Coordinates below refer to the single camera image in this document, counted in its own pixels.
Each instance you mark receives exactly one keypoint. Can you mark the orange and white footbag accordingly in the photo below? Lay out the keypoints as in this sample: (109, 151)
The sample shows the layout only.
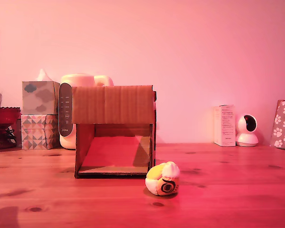
(161, 180)

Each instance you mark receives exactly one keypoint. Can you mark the cardboard dice tower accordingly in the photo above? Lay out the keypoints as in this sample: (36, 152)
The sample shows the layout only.
(114, 104)

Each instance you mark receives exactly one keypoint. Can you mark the white appliance with dark panel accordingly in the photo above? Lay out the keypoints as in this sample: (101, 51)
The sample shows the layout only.
(80, 80)

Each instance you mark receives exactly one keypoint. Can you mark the white printed carton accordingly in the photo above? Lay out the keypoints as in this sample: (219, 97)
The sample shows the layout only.
(225, 126)

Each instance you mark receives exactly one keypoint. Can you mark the cloud print tissue box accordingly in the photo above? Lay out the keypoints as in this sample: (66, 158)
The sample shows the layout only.
(38, 97)

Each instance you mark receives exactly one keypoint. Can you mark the triangle pattern tissue box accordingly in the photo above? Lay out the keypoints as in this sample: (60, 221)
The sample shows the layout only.
(38, 133)

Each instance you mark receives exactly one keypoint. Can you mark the white tissue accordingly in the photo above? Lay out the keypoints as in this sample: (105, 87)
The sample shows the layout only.
(42, 76)

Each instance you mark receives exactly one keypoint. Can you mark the red glass footed bowl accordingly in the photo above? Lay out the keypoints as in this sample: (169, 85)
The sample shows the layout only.
(4, 116)

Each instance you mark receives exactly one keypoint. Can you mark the paw print bag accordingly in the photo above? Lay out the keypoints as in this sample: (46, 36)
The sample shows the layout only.
(283, 126)

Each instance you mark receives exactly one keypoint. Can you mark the small white round camera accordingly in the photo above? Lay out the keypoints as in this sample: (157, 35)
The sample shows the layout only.
(247, 140)

